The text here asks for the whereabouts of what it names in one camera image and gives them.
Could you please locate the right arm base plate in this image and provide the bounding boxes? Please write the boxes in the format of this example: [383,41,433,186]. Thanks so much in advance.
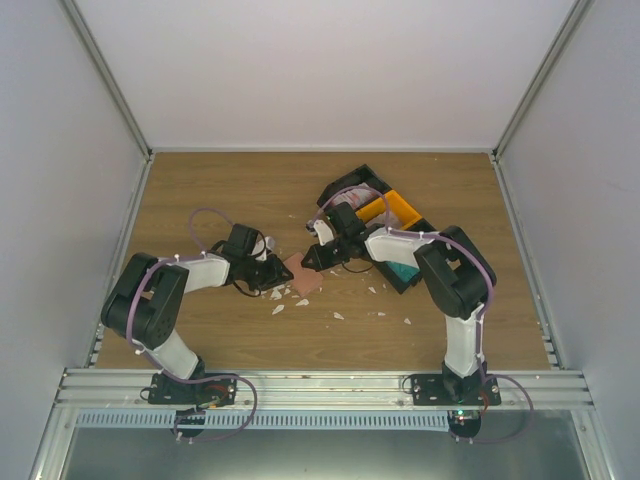
[408,371,502,406]

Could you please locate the white debris pile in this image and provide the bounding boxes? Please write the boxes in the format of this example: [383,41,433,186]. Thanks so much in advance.
[259,284,310,316]

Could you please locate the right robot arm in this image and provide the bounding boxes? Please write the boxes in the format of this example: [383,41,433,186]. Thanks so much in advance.
[302,202,496,405]

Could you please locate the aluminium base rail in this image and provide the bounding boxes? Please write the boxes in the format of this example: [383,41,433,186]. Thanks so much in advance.
[54,369,595,411]

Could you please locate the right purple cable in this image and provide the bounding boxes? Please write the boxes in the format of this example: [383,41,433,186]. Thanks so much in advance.
[310,185,534,444]

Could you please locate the black bin red cards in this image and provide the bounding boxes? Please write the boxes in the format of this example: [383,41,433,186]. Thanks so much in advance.
[316,164,392,207]

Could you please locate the teal card stack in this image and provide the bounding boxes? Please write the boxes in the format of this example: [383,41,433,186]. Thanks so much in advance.
[388,262,420,283]

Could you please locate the yellow bin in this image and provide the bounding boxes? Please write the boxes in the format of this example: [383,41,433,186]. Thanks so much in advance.
[356,190,422,230]

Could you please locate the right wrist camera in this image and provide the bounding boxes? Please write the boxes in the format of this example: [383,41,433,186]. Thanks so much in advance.
[306,219,334,246]

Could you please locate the red white card stack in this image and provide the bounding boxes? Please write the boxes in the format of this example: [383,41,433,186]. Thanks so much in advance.
[332,183,378,210]

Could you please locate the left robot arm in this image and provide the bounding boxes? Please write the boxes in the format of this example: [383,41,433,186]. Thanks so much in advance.
[100,224,294,404]

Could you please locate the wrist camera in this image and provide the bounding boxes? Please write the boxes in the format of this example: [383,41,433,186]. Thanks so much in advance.
[251,233,275,262]
[306,219,334,246]

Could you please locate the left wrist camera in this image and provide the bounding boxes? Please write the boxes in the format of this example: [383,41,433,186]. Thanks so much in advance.
[251,233,275,262]

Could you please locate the grey cable duct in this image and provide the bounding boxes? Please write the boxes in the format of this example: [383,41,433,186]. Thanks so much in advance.
[76,409,449,432]

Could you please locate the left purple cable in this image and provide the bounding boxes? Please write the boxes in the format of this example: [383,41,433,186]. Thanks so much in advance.
[126,207,259,444]

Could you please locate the purple cable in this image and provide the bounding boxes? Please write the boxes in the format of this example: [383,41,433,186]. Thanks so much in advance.
[310,185,534,444]
[126,207,259,444]

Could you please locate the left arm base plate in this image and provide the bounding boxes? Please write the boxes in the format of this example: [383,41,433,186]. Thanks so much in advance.
[140,374,237,409]

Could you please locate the black bin teal cards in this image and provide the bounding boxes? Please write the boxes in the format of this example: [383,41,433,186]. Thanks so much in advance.
[375,218,436,295]

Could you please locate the pink card holder wallet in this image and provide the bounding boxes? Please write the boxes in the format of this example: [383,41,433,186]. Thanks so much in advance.
[284,252,323,297]

